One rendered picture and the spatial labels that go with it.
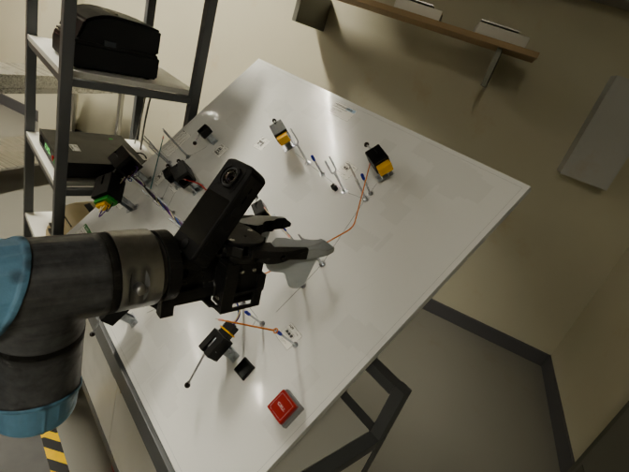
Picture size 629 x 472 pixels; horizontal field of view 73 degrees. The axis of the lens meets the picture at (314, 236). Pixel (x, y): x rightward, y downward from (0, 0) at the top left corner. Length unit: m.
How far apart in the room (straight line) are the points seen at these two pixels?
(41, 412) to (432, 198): 0.90
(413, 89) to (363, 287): 2.62
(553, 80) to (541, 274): 1.43
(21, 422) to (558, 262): 3.53
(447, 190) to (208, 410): 0.78
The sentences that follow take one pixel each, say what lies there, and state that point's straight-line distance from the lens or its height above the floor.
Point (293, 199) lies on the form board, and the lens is 1.23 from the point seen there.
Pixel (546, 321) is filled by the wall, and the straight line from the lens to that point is 3.90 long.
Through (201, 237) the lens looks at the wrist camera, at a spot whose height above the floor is 1.60.
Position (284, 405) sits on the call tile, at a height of 1.11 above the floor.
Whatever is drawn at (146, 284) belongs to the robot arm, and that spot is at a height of 1.57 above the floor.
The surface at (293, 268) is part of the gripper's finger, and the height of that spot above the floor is 1.56.
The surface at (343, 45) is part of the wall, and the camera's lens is 3.64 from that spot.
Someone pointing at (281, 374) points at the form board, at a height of 1.11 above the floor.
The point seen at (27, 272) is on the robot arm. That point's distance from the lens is 0.38.
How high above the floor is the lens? 1.80
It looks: 25 degrees down
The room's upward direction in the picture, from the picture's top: 19 degrees clockwise
